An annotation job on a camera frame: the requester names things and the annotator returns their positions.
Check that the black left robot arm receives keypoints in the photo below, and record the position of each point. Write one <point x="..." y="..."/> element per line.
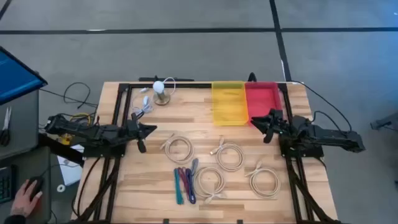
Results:
<point x="93" y="132"/>

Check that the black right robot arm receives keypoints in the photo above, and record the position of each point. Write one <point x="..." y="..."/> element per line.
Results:
<point x="326" y="135"/>

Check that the grey stand leg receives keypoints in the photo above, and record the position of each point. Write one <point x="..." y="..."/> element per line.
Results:
<point x="382" y="123"/>

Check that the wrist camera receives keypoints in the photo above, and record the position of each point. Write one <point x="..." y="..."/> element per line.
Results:
<point x="275" y="114"/>
<point x="134" y="117"/>

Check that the black computer mouse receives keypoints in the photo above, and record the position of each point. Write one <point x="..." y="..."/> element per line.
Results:
<point x="36" y="183"/>

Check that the white paper sheet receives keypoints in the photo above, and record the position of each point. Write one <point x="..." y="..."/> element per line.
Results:
<point x="70" y="174"/>

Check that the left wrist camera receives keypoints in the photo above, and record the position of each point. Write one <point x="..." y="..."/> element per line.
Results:
<point x="134" y="117"/>

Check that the red plastic bin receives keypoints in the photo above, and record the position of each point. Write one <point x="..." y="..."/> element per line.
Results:
<point x="261" y="96"/>

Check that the yellow plastic bin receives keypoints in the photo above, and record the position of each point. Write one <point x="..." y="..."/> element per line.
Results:
<point x="230" y="105"/>

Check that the black arched bracket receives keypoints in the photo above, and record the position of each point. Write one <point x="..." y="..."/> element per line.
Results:
<point x="252" y="77"/>

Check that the person's hand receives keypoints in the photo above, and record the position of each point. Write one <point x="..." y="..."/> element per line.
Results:
<point x="21" y="202"/>

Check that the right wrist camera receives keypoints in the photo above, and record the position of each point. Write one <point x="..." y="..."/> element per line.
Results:
<point x="275" y="114"/>

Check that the white tape roll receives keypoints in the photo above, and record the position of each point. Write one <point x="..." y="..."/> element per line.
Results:
<point x="58" y="188"/>

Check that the white bulb on wooden base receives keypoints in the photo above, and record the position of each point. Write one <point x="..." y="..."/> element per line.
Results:
<point x="160" y="93"/>

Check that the black keyboard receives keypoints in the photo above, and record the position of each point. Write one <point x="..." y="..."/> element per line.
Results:
<point x="7" y="183"/>

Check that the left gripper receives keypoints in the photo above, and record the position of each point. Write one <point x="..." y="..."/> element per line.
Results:
<point x="133" y="130"/>

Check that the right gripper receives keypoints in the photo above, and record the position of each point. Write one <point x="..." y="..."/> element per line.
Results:
<point x="276" y="127"/>

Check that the grey desk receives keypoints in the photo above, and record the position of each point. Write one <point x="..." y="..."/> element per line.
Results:
<point x="25" y="124"/>

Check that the black aluminium table frame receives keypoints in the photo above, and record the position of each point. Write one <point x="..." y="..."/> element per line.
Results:
<point x="186" y="85"/>

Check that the computer monitor blue screen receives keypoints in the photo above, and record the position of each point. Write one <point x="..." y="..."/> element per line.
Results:
<point x="15" y="77"/>

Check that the yellow clamp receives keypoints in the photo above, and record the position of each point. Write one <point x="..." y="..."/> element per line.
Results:
<point x="66" y="139"/>

